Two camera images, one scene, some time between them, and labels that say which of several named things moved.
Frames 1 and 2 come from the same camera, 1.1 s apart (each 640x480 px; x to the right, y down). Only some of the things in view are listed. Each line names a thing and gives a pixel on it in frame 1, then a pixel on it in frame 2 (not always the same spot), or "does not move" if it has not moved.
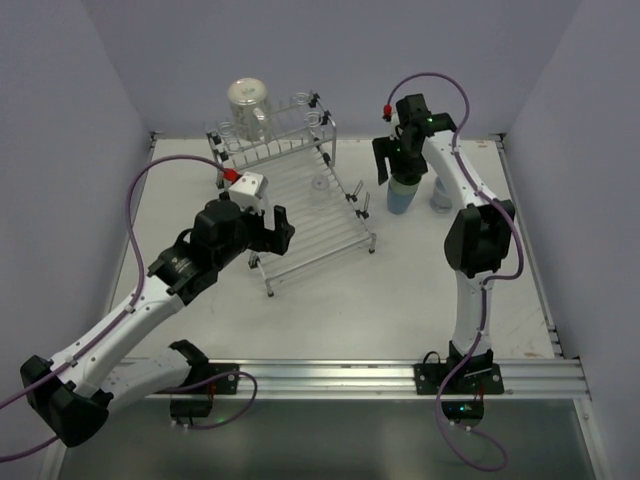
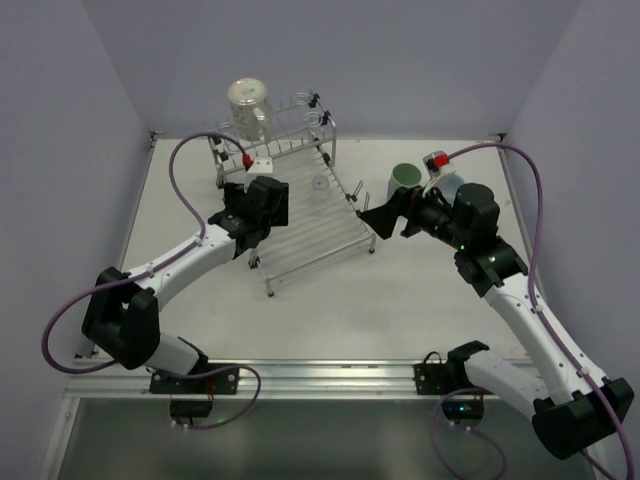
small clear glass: [319, 185] does not move
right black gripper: [405, 167] -> [407, 209]
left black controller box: [190, 407] does not move
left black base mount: [199, 372] does not move
